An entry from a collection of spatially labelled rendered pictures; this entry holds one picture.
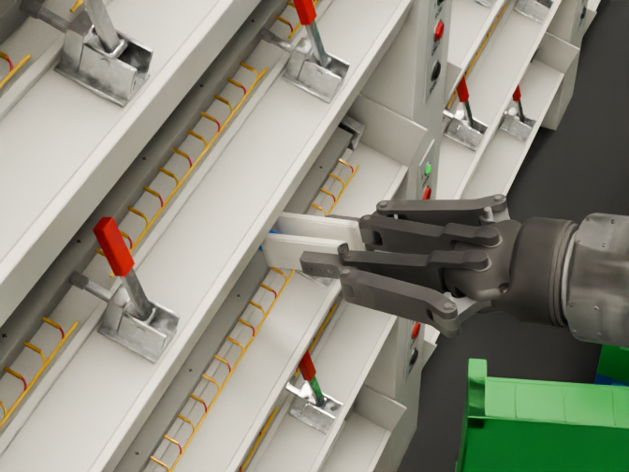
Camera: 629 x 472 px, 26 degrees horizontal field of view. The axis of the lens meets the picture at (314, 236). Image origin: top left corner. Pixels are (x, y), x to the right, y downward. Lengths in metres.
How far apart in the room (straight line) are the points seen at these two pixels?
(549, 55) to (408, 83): 0.83
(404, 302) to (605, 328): 0.14
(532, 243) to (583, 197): 1.03
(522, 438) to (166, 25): 0.82
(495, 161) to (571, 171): 0.21
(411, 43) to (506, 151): 0.71
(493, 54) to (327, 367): 0.53
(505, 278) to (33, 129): 0.40
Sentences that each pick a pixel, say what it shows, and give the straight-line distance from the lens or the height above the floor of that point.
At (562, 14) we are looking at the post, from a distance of 1.95.
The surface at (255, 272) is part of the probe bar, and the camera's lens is 1.08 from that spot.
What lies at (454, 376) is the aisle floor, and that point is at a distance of 1.71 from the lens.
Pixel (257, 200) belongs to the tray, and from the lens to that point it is 0.91.
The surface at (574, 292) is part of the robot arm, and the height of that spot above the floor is 0.65.
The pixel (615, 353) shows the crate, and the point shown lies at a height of 0.12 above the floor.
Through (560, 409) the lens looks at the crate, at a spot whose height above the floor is 0.20.
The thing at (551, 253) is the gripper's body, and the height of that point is 0.65.
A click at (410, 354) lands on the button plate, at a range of 1.47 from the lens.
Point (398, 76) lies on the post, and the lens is 1.18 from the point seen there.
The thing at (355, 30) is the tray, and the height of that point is 0.69.
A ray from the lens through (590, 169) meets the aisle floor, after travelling 2.01.
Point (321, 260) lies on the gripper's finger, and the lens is 1.00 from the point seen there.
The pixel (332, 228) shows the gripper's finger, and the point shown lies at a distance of 1.02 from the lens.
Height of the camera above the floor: 1.30
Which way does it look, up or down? 44 degrees down
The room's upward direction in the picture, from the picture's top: straight up
